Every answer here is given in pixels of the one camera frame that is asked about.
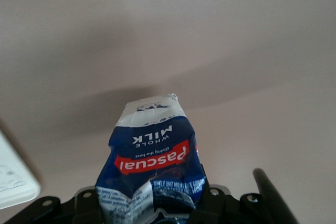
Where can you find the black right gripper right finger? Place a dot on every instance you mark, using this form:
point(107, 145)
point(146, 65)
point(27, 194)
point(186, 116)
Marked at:
point(218, 208)

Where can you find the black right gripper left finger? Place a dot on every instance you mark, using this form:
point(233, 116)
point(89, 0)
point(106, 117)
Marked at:
point(73, 208)

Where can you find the blue milk carton green cap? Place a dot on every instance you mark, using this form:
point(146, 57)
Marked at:
point(152, 150)

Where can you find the cream plastic tray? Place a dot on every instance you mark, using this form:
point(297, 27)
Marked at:
point(15, 179)

